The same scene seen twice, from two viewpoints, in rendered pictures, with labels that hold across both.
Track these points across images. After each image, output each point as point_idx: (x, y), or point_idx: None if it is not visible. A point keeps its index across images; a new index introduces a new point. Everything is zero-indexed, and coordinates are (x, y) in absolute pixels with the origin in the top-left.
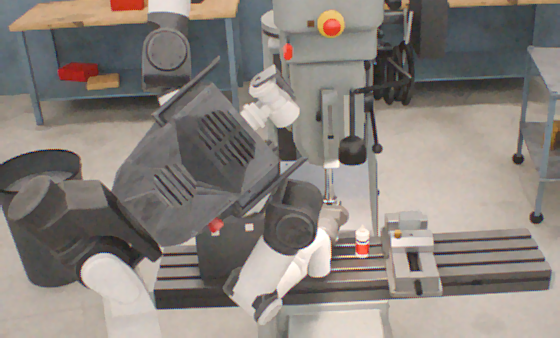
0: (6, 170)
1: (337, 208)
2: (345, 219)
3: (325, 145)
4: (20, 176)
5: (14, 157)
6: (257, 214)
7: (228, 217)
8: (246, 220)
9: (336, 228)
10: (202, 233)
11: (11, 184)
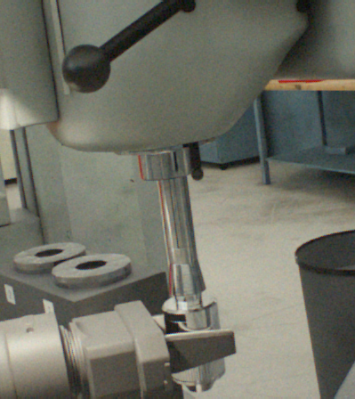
0: (348, 243)
1: (140, 329)
2: (141, 378)
3: None
4: None
5: None
6: (81, 289)
7: (49, 274)
8: (47, 289)
9: (34, 370)
10: None
11: (349, 266)
